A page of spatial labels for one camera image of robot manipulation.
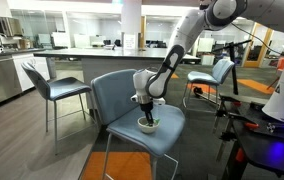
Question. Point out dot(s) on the blue chair with grey back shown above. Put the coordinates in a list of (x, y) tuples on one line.
[(62, 87)]

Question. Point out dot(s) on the white sign card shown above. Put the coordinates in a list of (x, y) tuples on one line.
[(129, 41)]

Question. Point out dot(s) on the black tripod stand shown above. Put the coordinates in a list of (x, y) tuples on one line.
[(234, 66)]

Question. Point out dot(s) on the white ceramic bowl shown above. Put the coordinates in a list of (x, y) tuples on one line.
[(145, 129)]

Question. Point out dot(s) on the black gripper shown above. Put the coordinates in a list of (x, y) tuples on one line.
[(146, 107)]

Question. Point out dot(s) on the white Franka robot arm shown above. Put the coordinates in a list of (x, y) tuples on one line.
[(182, 33)]

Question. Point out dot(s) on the grey high island table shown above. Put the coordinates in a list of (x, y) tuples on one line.
[(115, 53)]

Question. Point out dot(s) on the small bowl on island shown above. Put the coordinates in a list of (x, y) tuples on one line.
[(109, 47)]

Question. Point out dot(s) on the white kitchen cabinet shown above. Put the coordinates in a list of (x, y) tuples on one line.
[(25, 75)]

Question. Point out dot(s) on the orange office chair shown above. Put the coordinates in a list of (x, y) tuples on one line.
[(281, 65)]

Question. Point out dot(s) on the orange framed door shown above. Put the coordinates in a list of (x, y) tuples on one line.
[(258, 45)]

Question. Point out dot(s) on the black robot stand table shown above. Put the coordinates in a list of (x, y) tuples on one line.
[(265, 146)]

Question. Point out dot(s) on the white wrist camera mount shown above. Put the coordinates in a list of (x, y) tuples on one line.
[(160, 101)]

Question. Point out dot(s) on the green marker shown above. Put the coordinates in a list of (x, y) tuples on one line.
[(157, 121)]

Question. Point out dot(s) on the blue chair with wide back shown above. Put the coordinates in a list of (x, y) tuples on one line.
[(115, 96)]

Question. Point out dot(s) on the light blue chair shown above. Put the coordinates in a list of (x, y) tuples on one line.
[(222, 70)]

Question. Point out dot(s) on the silver microwave oven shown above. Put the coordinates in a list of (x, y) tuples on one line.
[(8, 26)]

